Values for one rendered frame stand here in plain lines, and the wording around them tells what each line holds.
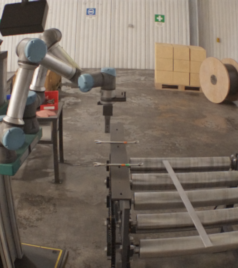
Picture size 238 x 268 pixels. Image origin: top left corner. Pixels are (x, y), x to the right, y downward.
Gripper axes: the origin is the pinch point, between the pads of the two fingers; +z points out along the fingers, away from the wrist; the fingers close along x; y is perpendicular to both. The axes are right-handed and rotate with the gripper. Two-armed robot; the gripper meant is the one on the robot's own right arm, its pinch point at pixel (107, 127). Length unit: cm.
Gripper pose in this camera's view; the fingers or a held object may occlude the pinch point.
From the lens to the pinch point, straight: 231.7
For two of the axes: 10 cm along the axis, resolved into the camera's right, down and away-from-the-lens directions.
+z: -0.2, 9.5, 3.0
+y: -10.0, -0.1, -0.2
